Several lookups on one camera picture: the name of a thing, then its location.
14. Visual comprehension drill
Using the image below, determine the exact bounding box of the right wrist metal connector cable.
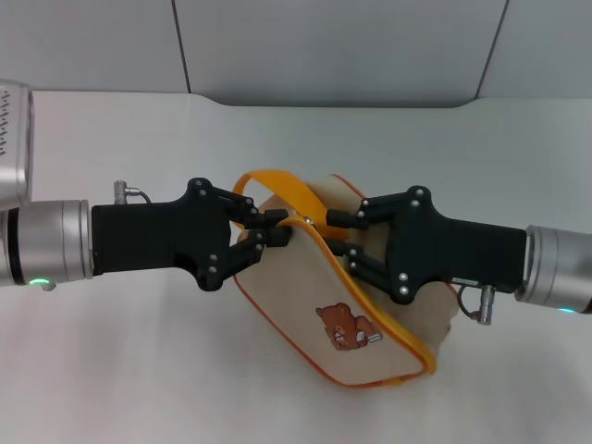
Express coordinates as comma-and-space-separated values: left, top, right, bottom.
456, 283, 497, 326

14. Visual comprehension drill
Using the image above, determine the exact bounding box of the left wrist metal connector cable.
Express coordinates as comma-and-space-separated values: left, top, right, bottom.
113, 179, 153, 205

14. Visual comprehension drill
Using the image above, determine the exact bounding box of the beige orange bear food bag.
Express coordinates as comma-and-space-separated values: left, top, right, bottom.
230, 169, 460, 388

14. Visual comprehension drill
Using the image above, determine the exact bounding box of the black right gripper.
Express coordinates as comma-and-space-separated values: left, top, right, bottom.
326, 184, 529, 306

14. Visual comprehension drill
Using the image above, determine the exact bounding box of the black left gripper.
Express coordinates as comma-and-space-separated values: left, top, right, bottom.
90, 177, 290, 293

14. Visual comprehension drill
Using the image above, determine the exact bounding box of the wrist metal connector cable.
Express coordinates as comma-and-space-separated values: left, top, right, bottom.
456, 283, 497, 326
113, 179, 153, 205

